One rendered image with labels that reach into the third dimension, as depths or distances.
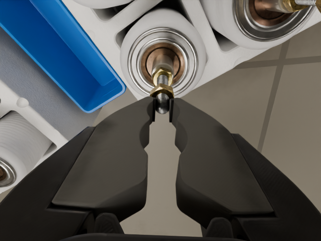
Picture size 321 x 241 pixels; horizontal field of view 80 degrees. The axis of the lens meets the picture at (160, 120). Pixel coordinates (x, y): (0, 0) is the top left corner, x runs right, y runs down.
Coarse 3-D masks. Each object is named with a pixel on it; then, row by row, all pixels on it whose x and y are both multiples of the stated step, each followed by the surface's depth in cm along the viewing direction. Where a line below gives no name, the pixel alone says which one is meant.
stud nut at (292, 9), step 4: (284, 0) 14; (288, 0) 14; (292, 0) 14; (284, 4) 15; (288, 4) 14; (292, 4) 14; (296, 4) 14; (288, 8) 15; (292, 8) 14; (296, 8) 14; (300, 8) 14; (304, 8) 14
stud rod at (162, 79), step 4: (160, 76) 17; (164, 76) 17; (160, 80) 16; (164, 80) 16; (168, 84) 16; (160, 96) 13; (164, 96) 13; (156, 100) 13; (160, 100) 13; (164, 100) 13; (168, 100) 13; (156, 104) 13; (160, 104) 13; (164, 104) 13; (168, 104) 13; (156, 108) 13; (160, 108) 13; (164, 108) 13; (168, 108) 13; (160, 112) 13; (164, 112) 13
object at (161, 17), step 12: (156, 12) 21; (168, 12) 21; (144, 24) 19; (156, 24) 19; (168, 24) 19; (180, 24) 19; (132, 36) 19; (192, 36) 19; (204, 48) 21; (120, 60) 21; (204, 60) 21; (132, 84) 22; (192, 84) 22; (144, 96) 23; (180, 96) 23
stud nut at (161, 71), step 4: (160, 68) 17; (164, 68) 17; (156, 72) 17; (160, 72) 17; (164, 72) 17; (168, 72) 17; (152, 76) 17; (156, 76) 17; (168, 76) 17; (156, 80) 17; (168, 80) 17; (156, 84) 17
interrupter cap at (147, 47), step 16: (144, 32) 19; (160, 32) 19; (176, 32) 19; (144, 48) 20; (160, 48) 20; (176, 48) 20; (192, 48) 19; (128, 64) 20; (144, 64) 21; (176, 64) 21; (192, 64) 20; (144, 80) 21; (176, 80) 22; (192, 80) 21
